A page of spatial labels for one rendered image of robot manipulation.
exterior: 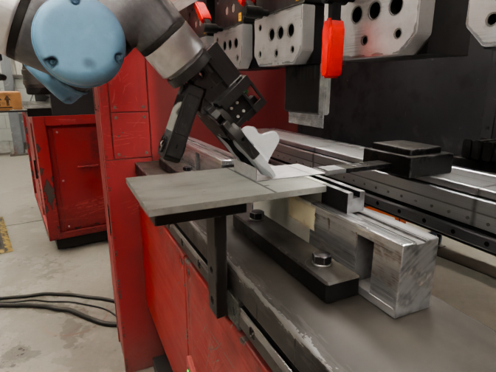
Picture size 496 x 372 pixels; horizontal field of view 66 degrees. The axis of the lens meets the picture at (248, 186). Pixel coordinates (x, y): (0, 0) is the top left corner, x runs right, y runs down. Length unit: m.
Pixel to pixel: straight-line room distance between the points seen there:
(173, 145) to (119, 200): 0.92
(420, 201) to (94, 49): 0.62
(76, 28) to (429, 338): 0.47
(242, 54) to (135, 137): 0.75
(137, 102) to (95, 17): 1.04
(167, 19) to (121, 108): 0.89
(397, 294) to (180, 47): 0.41
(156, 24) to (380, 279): 0.42
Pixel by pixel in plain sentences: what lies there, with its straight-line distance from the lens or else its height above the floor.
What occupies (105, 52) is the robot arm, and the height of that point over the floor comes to 1.17.
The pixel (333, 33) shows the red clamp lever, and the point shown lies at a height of 1.20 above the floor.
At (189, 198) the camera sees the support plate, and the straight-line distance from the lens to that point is 0.51.
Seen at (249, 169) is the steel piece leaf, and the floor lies 1.02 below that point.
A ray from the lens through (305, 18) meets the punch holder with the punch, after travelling 0.58.
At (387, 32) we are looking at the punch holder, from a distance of 0.45.
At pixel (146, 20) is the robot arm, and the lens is 0.53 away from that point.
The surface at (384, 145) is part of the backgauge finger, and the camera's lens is 0.77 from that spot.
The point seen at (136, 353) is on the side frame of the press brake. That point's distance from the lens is 1.75.
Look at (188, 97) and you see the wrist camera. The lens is 0.55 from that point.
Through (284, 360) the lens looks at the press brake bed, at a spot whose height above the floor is 0.82.
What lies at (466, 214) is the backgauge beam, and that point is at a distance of 0.73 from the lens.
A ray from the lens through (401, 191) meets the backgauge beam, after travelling 0.81.
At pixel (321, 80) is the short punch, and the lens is 0.60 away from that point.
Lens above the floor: 1.15
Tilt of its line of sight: 15 degrees down
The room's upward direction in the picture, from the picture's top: straight up
